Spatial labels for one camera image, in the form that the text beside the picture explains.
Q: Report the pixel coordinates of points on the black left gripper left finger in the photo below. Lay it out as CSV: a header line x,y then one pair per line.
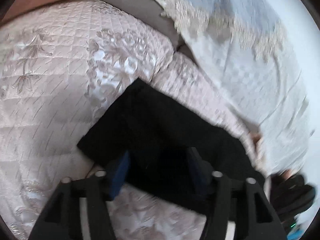
x,y
60,218

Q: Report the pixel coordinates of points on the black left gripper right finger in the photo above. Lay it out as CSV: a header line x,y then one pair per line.
x,y
223,200

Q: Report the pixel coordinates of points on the black pants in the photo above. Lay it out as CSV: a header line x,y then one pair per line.
x,y
171,151

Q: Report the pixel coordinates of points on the pink quilted floral bedspread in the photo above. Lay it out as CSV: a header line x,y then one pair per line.
x,y
61,67

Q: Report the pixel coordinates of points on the white lace headboard cover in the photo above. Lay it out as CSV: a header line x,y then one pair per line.
x,y
242,48

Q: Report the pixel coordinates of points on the grey upholstered headboard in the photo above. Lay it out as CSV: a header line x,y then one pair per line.
x,y
166,16

